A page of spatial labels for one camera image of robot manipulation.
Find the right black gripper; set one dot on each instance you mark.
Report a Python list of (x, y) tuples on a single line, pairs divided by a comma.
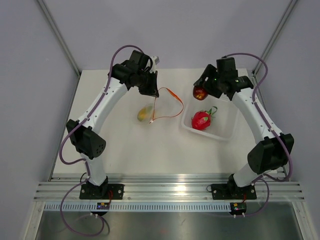
[(210, 72)]

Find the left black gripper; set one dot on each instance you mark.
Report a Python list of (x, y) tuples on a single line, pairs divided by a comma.
[(153, 89)]

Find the clear zip bag orange zipper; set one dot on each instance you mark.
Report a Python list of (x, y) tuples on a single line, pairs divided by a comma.
[(167, 105)]

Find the yellow green mango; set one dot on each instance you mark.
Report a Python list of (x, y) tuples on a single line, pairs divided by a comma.
[(145, 114)]

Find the dark red apple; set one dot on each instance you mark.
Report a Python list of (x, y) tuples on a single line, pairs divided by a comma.
[(199, 93)]

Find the pink dragon fruit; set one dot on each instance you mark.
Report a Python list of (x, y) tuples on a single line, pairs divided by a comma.
[(203, 119)]

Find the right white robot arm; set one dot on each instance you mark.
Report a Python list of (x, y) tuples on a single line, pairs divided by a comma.
[(273, 147)]

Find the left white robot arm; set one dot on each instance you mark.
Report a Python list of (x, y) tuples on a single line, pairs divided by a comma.
[(84, 133)]

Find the left small circuit board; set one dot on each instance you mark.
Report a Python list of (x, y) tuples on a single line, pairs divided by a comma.
[(103, 206)]

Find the small circuit board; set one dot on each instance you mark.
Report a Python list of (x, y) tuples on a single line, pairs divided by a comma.
[(103, 206), (237, 208)]

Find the right small circuit board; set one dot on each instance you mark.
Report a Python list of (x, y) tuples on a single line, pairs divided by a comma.
[(237, 208)]

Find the right aluminium frame post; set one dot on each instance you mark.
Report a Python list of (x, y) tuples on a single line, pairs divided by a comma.
[(284, 19)]

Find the aluminium frame post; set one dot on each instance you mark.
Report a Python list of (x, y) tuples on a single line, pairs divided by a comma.
[(284, 19), (44, 9)]

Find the left aluminium frame post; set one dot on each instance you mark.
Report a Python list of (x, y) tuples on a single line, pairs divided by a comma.
[(44, 9)]

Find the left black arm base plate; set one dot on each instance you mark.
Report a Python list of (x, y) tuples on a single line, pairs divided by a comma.
[(115, 191)]

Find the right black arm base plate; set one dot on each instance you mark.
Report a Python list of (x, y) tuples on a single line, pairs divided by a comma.
[(224, 191)]

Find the aluminium mounting rail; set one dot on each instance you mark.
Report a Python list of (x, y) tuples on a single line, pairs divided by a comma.
[(165, 188)]

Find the white slotted cable duct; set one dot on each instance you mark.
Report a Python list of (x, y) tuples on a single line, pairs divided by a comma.
[(141, 207)]

